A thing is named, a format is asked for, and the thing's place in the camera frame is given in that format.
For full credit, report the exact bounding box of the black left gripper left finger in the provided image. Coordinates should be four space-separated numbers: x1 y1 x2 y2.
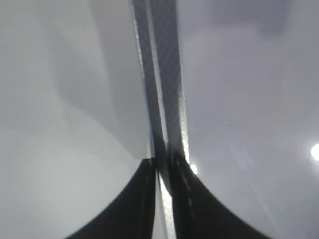
68 158 156 239

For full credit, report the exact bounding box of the white board with grey frame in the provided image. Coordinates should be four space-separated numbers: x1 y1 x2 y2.
130 0 319 239

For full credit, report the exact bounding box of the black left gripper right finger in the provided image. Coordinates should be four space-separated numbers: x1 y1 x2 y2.
168 152 267 239

